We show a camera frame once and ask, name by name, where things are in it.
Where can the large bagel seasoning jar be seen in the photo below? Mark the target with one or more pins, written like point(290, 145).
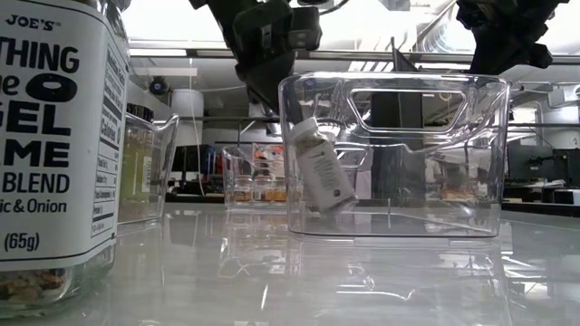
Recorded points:
point(54, 136)

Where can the dark office desk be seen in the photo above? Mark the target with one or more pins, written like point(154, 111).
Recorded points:
point(534, 208)

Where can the black room divider panel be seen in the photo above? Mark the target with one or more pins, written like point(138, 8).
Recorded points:
point(396, 113)

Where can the black computer monitor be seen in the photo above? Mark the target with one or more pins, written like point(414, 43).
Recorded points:
point(530, 163)

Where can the colourful wall poster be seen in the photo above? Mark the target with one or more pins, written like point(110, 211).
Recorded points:
point(272, 158)

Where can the clear plastic storage bin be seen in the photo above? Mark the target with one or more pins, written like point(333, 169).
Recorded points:
point(430, 213)
point(165, 181)
point(231, 163)

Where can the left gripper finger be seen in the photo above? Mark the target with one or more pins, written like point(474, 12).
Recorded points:
point(272, 86)

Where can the black round ceiling camera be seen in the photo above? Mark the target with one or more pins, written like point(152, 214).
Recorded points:
point(158, 85)
point(309, 83)

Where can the grey overhead beam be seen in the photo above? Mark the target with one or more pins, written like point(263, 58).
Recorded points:
point(181, 53)

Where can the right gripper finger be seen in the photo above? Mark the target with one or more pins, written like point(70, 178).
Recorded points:
point(496, 61)

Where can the white-capped spice jar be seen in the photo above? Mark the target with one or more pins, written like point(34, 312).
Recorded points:
point(324, 172)

